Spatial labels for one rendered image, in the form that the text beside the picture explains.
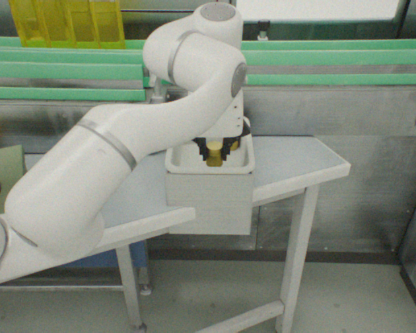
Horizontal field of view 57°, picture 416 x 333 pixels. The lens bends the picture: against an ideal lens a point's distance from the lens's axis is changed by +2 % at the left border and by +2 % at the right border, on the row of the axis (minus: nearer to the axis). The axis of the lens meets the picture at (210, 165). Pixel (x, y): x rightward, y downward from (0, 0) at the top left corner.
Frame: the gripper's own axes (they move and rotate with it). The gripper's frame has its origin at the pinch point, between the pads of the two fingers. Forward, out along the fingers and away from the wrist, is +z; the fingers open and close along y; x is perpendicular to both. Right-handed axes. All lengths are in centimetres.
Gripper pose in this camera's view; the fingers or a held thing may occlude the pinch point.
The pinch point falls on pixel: (214, 149)
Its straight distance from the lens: 75.4
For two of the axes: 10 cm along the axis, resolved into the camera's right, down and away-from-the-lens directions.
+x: 0.1, 7.7, -6.4
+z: 0.0, 6.4, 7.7
